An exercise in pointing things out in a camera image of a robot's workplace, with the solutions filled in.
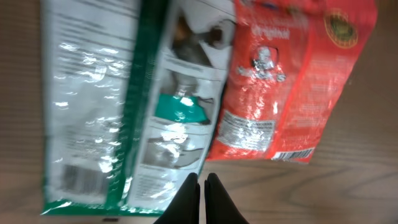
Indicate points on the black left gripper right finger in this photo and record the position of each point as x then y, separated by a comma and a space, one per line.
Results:
220, 209

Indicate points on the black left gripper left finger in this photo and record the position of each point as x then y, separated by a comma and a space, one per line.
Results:
185, 206

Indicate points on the red snack bag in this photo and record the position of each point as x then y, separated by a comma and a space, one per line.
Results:
290, 63

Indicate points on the green white package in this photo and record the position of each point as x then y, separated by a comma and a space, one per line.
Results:
132, 91

